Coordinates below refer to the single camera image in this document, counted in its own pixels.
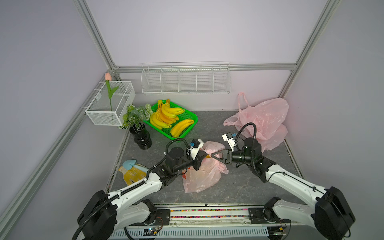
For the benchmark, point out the yellow white work glove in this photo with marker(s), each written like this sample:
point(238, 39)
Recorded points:
point(135, 174)

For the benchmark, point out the pink artificial tulip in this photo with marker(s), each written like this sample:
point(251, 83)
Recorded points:
point(111, 91)

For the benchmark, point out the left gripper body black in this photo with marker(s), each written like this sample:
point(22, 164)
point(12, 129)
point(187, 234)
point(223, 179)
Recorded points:
point(197, 160)

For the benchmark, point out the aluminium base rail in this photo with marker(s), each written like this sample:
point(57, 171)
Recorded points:
point(205, 214)

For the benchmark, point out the green plastic basket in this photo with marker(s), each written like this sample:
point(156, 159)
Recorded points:
point(177, 126)

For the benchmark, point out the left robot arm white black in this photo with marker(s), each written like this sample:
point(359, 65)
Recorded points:
point(126, 195)

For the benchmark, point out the white wire basket left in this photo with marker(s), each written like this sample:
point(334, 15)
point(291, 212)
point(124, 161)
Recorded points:
point(108, 106)

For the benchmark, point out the yellow banana bunch in basket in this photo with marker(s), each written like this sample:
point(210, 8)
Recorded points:
point(168, 117)

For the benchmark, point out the printed pink plastic bag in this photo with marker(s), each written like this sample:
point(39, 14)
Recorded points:
point(209, 172)

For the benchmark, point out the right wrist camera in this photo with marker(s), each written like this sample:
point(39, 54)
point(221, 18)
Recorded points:
point(230, 139)

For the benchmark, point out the black plant vase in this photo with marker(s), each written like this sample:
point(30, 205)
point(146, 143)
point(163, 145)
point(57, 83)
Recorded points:
point(141, 136)

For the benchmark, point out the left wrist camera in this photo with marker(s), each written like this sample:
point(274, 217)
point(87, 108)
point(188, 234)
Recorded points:
point(194, 148)

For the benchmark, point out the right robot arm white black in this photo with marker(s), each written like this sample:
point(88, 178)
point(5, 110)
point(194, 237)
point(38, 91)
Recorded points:
point(303, 192)

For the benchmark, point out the green potted plant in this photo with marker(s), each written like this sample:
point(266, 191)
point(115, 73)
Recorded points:
point(135, 116)

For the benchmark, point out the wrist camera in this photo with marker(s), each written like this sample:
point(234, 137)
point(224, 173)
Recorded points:
point(194, 148)
point(230, 139)

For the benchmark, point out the white wire shelf back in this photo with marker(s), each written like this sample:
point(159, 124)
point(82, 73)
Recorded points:
point(186, 78)

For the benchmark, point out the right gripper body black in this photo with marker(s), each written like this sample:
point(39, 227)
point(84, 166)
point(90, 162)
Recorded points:
point(227, 156)

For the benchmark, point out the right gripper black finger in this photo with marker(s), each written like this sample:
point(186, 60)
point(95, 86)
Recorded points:
point(217, 154)
point(218, 159)

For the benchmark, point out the plain pink plastic bag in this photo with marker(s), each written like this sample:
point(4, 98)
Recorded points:
point(268, 117)

